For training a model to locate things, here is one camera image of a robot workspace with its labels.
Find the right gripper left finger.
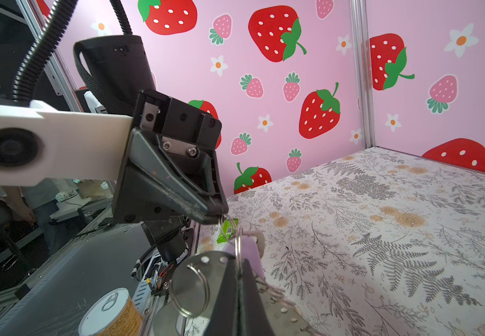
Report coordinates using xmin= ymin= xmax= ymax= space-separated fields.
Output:
xmin=203 ymin=262 xmax=238 ymax=336

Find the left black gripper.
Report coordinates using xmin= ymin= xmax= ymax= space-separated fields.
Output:
xmin=114 ymin=90 xmax=228 ymax=225

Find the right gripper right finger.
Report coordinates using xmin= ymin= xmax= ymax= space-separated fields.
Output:
xmin=239 ymin=260 xmax=274 ymax=336

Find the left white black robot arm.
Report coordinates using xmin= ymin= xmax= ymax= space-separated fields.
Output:
xmin=0 ymin=1 xmax=228 ymax=264

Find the green snack packet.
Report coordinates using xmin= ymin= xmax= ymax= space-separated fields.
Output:
xmin=217 ymin=218 xmax=239 ymax=244

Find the gold tin can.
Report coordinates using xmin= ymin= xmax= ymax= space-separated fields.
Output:
xmin=78 ymin=288 xmax=143 ymax=336

